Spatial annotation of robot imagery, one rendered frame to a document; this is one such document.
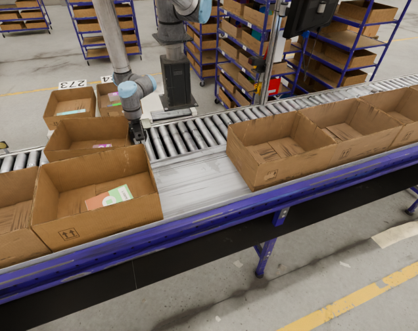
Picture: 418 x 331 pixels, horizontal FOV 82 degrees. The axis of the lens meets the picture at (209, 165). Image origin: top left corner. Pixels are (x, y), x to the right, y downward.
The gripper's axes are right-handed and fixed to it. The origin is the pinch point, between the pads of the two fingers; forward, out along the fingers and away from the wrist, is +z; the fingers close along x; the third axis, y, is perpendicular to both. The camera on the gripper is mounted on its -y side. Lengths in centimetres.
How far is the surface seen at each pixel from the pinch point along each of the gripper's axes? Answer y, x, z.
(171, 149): -1.0, -16.8, 5.3
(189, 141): 2.6, -29.6, 5.4
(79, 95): 81, 34, 1
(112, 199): -47, 16, -15
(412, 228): -74, -188, 79
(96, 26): 365, 15, 21
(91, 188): -32.1, 25.0, -8.9
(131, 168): -29.3, 7.2, -12.5
